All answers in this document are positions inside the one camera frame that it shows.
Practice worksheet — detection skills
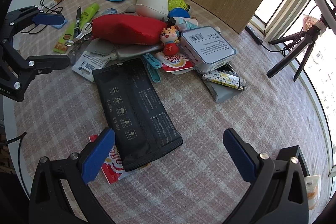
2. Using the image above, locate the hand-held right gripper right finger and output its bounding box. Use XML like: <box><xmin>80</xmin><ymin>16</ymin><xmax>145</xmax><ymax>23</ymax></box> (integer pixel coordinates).
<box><xmin>223</xmin><ymin>128</ymin><xmax>310</xmax><ymax>224</ymax></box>

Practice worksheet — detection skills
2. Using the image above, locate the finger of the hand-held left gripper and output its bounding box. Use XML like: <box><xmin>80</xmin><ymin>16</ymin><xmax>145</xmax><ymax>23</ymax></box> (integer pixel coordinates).
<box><xmin>0</xmin><ymin>40</ymin><xmax>71</xmax><ymax>91</ymax></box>
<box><xmin>0</xmin><ymin>6</ymin><xmax>66</xmax><ymax>42</ymax></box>

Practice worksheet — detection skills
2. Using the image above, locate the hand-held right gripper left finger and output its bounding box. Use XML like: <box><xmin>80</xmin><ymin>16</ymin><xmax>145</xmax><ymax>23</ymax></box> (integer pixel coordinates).
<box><xmin>28</xmin><ymin>127</ymin><xmax>124</xmax><ymax>224</ymax></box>

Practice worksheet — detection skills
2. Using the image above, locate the black pen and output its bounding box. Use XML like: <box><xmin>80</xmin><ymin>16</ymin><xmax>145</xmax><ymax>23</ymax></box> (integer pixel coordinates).
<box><xmin>73</xmin><ymin>6</ymin><xmax>82</xmax><ymax>38</ymax></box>

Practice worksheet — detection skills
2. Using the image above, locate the black face mask packet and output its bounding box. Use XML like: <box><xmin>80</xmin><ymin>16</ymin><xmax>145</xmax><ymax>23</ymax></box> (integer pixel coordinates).
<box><xmin>92</xmin><ymin>57</ymin><xmax>184</xmax><ymax>172</ymax></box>

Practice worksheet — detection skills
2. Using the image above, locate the red fabric pouch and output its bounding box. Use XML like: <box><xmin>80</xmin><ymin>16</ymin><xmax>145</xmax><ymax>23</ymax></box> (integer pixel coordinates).
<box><xmin>92</xmin><ymin>14</ymin><xmax>168</xmax><ymax>45</ymax></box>

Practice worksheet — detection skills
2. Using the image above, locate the grey squeeze tube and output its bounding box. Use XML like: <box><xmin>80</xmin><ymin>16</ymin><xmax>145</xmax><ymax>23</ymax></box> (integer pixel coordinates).
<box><xmin>104</xmin><ymin>43</ymin><xmax>164</xmax><ymax>62</ymax></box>

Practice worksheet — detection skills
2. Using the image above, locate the white tin box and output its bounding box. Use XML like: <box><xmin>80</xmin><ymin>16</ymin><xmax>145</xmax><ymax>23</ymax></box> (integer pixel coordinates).
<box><xmin>180</xmin><ymin>26</ymin><xmax>237</xmax><ymax>74</ymax></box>

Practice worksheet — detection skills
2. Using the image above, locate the red white coffee sachet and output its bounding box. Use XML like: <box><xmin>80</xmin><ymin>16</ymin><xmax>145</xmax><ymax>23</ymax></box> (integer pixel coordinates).
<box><xmin>154</xmin><ymin>51</ymin><xmax>196</xmax><ymax>74</ymax></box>
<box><xmin>89</xmin><ymin>134</ymin><xmax>151</xmax><ymax>185</ymax></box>

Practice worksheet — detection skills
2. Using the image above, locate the white printed card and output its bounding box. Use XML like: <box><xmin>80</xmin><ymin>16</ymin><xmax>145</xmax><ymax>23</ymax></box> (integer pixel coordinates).
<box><xmin>71</xmin><ymin>50</ymin><xmax>108</xmax><ymax>83</ymax></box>

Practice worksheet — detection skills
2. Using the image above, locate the green stick sachet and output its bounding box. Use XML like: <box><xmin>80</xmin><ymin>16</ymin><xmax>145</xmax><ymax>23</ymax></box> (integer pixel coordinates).
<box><xmin>52</xmin><ymin>3</ymin><xmax>100</xmax><ymax>54</ymax></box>

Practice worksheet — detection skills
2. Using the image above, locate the blue clothespin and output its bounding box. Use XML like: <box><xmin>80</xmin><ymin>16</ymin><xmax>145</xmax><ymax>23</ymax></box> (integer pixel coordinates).
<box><xmin>142</xmin><ymin>53</ymin><xmax>162</xmax><ymax>83</ymax></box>

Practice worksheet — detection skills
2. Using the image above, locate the black tripod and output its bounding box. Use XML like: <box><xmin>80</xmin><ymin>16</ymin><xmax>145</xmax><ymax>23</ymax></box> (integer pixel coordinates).
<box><xmin>266</xmin><ymin>22</ymin><xmax>330</xmax><ymax>82</ymax></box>

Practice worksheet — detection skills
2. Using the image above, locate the blue round case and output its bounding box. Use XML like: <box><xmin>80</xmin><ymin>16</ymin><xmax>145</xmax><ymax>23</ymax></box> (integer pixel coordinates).
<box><xmin>168</xmin><ymin>7</ymin><xmax>191</xmax><ymax>19</ymax></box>

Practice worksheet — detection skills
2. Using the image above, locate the small white bottle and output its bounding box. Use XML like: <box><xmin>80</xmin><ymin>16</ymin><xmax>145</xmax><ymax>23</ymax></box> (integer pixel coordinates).
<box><xmin>175</xmin><ymin>17</ymin><xmax>198</xmax><ymax>30</ymax></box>

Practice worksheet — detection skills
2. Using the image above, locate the black USB cable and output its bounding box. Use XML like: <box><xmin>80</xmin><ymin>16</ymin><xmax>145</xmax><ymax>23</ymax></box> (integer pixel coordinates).
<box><xmin>20</xmin><ymin>0</ymin><xmax>64</xmax><ymax>35</ymax></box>

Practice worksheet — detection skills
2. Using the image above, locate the cartoon doll keychain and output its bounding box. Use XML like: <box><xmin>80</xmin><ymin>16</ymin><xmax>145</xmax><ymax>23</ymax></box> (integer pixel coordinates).
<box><xmin>160</xmin><ymin>25</ymin><xmax>181</xmax><ymax>56</ymax></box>

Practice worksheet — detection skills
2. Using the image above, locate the ring light cable remote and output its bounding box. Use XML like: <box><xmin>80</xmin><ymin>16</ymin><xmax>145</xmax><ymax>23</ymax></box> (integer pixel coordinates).
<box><xmin>245</xmin><ymin>25</ymin><xmax>289</xmax><ymax>52</ymax></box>

